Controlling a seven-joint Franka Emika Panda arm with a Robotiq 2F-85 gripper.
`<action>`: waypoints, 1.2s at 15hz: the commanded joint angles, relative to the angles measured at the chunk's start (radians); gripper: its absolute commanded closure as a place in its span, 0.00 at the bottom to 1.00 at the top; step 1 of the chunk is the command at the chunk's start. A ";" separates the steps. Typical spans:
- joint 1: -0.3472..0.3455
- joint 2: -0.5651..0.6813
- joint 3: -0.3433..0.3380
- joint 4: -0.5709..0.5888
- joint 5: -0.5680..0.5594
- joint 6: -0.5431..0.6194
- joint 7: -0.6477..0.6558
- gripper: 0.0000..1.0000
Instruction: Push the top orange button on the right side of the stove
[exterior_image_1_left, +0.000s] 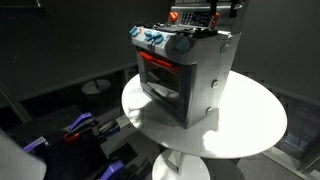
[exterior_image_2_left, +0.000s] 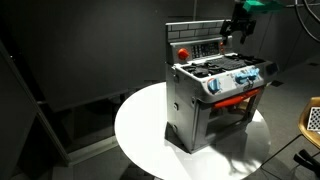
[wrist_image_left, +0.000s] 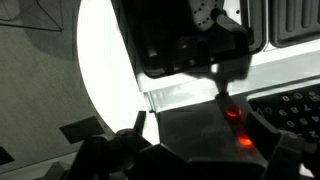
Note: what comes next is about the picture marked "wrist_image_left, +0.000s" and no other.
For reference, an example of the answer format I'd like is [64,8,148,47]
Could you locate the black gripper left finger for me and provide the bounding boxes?
[66,110,155,180]

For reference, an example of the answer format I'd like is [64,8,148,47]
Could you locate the black burner grate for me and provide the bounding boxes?
[111,0,268,80]

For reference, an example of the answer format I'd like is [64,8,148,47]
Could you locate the black keypad display panel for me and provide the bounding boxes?
[248,84,320,144]

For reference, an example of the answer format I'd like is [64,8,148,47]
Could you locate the black ribbed griddle plate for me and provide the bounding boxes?
[268,0,320,48]

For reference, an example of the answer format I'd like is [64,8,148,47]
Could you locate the grey toy stove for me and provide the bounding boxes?
[111,0,320,168]

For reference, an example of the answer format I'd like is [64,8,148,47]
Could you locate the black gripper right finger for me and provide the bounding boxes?
[248,110,320,180]

